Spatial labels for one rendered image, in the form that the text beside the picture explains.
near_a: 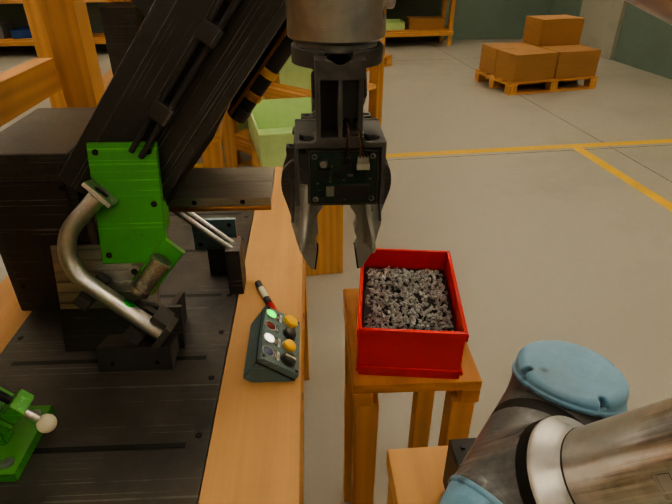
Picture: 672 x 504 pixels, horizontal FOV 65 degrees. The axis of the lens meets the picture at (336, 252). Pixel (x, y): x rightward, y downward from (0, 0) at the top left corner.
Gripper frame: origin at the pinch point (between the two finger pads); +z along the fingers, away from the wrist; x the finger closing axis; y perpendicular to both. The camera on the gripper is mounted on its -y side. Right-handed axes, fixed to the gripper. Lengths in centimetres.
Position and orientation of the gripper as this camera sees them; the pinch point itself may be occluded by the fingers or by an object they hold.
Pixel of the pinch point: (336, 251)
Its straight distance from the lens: 52.7
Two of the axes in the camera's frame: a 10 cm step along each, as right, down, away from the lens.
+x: 10.0, -0.2, 0.4
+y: 0.5, 5.1, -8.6
